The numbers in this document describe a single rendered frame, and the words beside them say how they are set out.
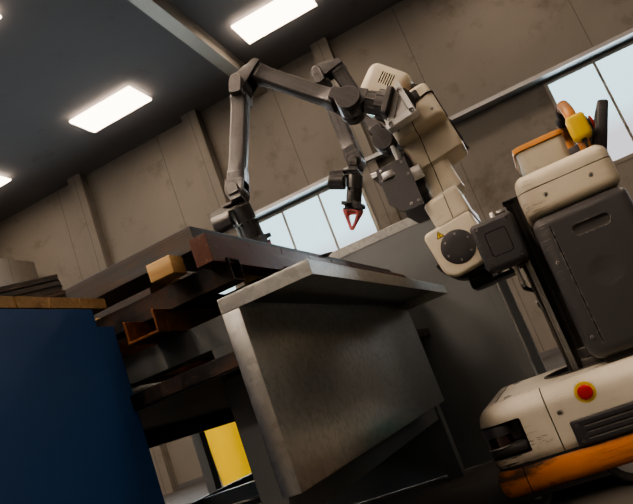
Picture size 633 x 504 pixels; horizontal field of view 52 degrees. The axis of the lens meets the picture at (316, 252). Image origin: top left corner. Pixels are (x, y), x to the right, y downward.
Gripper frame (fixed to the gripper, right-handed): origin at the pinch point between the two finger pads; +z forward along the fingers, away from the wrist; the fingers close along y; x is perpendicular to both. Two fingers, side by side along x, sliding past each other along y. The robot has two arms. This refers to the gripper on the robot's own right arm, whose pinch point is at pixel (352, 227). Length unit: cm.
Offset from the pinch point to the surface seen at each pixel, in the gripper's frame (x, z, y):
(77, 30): -536, -313, -437
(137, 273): -12, 26, 110
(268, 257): 8, 19, 87
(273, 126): -402, -278, -778
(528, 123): 18, -268, -781
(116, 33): -510, -326, -482
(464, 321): 36, 32, -48
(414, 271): 14, 12, -48
